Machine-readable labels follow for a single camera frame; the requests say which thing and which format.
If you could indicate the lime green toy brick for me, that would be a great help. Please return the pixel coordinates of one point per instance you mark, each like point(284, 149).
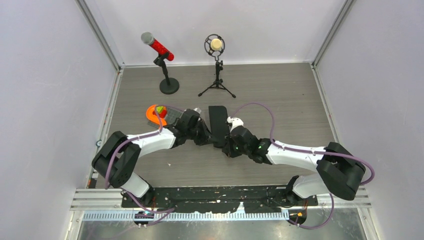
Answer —
point(160, 109)

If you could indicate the black round-base microphone stand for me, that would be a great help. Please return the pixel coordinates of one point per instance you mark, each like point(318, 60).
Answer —
point(168, 85)

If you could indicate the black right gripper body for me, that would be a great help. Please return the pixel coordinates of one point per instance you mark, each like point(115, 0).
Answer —
point(234, 149)

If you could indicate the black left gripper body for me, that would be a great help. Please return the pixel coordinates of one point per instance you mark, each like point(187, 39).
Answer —
point(198, 133)

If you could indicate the orange curved toy slide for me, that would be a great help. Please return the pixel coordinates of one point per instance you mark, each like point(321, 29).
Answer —
point(151, 114)

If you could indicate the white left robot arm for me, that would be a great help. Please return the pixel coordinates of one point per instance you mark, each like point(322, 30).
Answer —
point(117, 158)

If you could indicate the black tripod microphone stand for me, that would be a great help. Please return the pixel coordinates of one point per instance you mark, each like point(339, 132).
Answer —
point(218, 82)

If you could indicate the grey studded base plate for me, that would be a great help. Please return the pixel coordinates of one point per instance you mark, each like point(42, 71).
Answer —
point(170, 117)

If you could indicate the beige condenser microphone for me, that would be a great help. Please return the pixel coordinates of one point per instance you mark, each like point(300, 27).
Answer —
point(214, 43)

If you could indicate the black tool pouch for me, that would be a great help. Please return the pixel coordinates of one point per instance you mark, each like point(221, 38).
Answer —
point(218, 115)

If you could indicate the red toy block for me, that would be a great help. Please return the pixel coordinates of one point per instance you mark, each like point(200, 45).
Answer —
point(163, 114)

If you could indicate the red handheld microphone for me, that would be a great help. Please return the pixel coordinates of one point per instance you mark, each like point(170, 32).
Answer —
point(148, 39)

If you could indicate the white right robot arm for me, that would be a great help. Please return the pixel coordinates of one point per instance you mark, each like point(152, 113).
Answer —
point(335, 170)

